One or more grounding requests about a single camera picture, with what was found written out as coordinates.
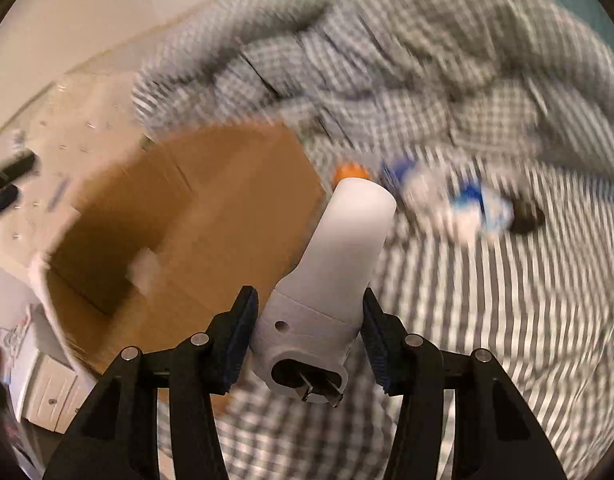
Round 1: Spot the black round item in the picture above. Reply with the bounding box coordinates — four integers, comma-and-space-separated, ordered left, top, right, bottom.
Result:
507, 200, 547, 236

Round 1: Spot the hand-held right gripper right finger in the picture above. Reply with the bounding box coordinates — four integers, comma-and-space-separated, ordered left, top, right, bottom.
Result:
361, 287, 570, 480

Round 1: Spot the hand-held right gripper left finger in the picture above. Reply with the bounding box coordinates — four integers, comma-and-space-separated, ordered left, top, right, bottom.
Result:
42, 285, 260, 480

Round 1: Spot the grey gingham duvet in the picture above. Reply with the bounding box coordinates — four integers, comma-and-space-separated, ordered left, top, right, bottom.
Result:
132, 0, 614, 186

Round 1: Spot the white electric shaver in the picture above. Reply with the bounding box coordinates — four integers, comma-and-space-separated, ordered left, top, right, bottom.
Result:
249, 177, 398, 408

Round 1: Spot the brown cardboard box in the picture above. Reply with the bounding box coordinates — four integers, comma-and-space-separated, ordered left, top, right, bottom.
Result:
44, 122, 333, 403

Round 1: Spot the white nightstand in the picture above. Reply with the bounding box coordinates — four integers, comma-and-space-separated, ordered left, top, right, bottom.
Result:
7, 305, 98, 433

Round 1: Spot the small-check grey bed sheet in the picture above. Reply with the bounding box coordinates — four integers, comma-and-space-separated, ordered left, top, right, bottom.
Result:
157, 130, 614, 480

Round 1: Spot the blue white packet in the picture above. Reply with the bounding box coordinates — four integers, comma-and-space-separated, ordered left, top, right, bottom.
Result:
382, 157, 515, 243

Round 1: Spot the beige tufted headboard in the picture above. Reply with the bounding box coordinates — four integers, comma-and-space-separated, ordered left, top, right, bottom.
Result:
0, 60, 152, 271

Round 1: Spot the small orange ball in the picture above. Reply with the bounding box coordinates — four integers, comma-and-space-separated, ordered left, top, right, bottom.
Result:
334, 162, 373, 192

